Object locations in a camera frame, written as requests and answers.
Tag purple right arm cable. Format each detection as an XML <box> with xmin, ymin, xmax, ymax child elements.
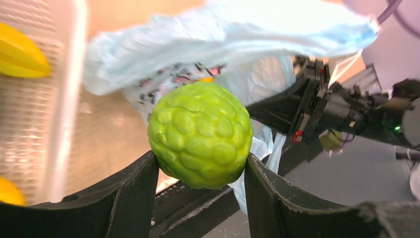
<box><xmin>376</xmin><ymin>0</ymin><xmax>420</xmax><ymax>38</ymax></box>

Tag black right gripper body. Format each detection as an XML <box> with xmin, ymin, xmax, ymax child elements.
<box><xmin>293</xmin><ymin>57</ymin><xmax>420</xmax><ymax>148</ymax></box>

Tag white plastic basket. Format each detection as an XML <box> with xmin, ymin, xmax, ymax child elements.
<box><xmin>0</xmin><ymin>0</ymin><xmax>88</xmax><ymax>205</ymax></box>

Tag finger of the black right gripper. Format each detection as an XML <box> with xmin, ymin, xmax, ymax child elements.
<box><xmin>246</xmin><ymin>79</ymin><xmax>310</xmax><ymax>135</ymax></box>

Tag blue plastic bag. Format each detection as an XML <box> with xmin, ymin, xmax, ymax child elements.
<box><xmin>83</xmin><ymin>0</ymin><xmax>378</xmax><ymax>212</ymax></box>

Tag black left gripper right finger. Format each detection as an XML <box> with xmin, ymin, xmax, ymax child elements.
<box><xmin>244</xmin><ymin>154</ymin><xmax>420</xmax><ymax>238</ymax></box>

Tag yellow fake lemon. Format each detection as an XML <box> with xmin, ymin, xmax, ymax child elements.
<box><xmin>0</xmin><ymin>178</ymin><xmax>26</xmax><ymax>206</ymax></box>

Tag yellow fake starfruit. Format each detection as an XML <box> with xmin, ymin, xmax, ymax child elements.
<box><xmin>0</xmin><ymin>23</ymin><xmax>52</xmax><ymax>78</ymax></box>

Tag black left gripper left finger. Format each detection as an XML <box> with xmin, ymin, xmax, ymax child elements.
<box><xmin>0</xmin><ymin>152</ymin><xmax>158</xmax><ymax>238</ymax></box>

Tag green bumpy custard apple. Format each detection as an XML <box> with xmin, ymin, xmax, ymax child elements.
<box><xmin>147</xmin><ymin>82</ymin><xmax>253</xmax><ymax>189</ymax></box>

